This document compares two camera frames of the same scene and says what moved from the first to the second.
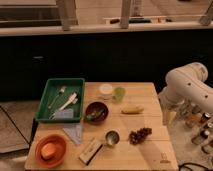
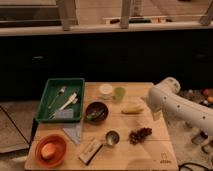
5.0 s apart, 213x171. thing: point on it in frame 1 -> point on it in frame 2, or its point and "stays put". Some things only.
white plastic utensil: x=72 y=99 stays put
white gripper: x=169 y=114 -> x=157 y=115
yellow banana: x=133 y=108 stays put
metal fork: x=61 y=91 stays put
